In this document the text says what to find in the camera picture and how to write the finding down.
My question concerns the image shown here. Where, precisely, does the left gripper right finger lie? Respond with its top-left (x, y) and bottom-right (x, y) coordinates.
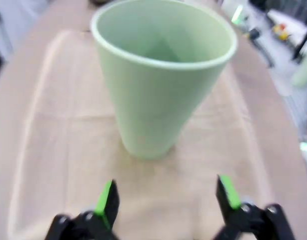
top-left (213, 174), bottom-right (297, 240)

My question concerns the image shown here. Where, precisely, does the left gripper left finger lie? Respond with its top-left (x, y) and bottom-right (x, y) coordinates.
top-left (51, 178), bottom-right (120, 240)

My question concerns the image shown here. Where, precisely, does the beige cloth mat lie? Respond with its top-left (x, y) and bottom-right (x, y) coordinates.
top-left (8, 29), bottom-right (276, 240)

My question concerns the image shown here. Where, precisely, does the tall light green cup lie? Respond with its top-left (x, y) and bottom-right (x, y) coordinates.
top-left (90, 0), bottom-right (238, 161)

